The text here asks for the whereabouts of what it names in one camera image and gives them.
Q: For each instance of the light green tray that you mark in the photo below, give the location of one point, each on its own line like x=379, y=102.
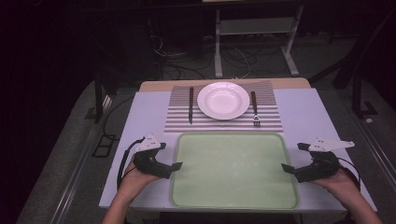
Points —
x=233, y=171

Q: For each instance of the striped placemat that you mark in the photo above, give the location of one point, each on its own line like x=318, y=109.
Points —
x=177, y=115

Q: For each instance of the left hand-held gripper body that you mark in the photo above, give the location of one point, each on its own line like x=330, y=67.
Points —
x=151, y=163

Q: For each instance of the person's right hand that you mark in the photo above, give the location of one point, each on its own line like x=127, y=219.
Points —
x=342, y=184

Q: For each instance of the white round plate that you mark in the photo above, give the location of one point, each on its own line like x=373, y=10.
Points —
x=223, y=101

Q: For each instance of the wooden board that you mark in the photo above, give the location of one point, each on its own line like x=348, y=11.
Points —
x=155, y=85

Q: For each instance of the small white floor object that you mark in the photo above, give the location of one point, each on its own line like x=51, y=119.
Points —
x=369, y=120

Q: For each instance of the white metal stand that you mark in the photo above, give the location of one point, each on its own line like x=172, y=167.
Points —
x=218, y=59

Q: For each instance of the black metal stand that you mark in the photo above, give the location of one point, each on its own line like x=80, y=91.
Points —
x=99, y=96
x=357, y=96

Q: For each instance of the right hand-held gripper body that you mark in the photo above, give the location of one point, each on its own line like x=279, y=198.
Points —
x=323, y=166

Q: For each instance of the person's left hand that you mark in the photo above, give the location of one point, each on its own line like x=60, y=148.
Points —
x=132, y=181

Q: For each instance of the black floor bracket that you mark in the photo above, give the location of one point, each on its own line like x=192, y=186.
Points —
x=104, y=146

